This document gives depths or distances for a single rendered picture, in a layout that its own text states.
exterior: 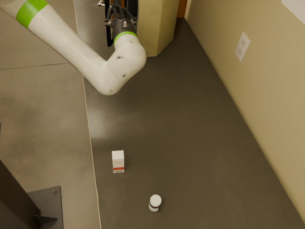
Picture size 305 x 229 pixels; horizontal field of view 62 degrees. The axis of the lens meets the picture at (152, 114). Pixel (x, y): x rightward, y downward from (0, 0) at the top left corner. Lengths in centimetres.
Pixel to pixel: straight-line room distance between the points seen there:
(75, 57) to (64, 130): 144
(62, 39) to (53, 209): 133
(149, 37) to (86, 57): 53
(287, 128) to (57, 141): 173
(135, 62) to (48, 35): 30
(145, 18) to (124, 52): 48
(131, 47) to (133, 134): 39
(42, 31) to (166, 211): 74
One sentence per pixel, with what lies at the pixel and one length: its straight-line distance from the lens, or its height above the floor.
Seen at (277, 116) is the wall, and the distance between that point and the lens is 113.
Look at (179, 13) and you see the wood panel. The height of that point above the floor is 97.
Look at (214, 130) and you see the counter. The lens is 117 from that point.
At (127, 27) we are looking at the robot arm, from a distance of 97.
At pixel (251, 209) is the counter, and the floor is 94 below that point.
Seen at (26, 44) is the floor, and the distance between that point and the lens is 328.
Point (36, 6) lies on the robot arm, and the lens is 96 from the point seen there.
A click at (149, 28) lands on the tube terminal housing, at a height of 112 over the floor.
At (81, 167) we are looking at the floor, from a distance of 210.
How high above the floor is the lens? 184
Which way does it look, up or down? 51 degrees down
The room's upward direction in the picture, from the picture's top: 7 degrees clockwise
